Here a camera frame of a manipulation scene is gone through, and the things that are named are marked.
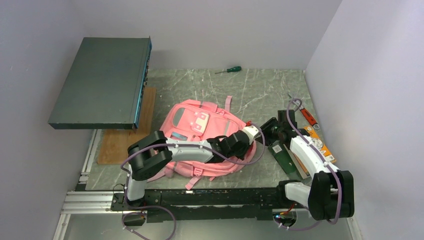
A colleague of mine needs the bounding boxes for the orange comic book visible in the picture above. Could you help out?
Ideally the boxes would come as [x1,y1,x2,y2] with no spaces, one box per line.
[304,125,337,164]

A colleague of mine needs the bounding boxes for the pink student backpack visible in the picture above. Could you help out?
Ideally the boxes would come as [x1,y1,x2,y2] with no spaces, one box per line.
[148,96,257,190]

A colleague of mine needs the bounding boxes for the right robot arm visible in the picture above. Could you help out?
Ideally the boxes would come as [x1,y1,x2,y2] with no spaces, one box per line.
[260,109,355,221]

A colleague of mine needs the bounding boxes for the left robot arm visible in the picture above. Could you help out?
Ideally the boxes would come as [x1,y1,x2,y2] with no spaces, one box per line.
[121,129,255,210]

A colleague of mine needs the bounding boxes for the dark green book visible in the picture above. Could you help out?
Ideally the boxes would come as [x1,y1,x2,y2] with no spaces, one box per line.
[267,141,305,181]

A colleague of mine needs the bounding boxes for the red adjustable wrench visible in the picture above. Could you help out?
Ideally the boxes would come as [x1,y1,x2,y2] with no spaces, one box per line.
[293,99,320,130]

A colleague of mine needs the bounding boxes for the wooden board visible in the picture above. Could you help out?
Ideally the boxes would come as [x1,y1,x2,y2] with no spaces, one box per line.
[97,87,157,165]

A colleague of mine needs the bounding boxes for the dark grey flat box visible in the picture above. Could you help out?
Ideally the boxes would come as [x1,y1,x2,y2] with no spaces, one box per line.
[48,37,153,130]

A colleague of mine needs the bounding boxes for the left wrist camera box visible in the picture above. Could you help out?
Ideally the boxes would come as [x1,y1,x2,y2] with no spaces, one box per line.
[242,124,260,143]

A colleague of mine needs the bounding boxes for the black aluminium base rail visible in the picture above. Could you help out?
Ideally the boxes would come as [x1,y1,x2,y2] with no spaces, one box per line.
[61,187,352,223]

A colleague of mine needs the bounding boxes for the green handled screwdriver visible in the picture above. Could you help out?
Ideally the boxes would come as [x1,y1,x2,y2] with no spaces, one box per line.
[215,66,242,74]

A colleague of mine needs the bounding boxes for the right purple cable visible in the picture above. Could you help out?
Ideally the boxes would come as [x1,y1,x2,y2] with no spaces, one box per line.
[273,98,344,232]

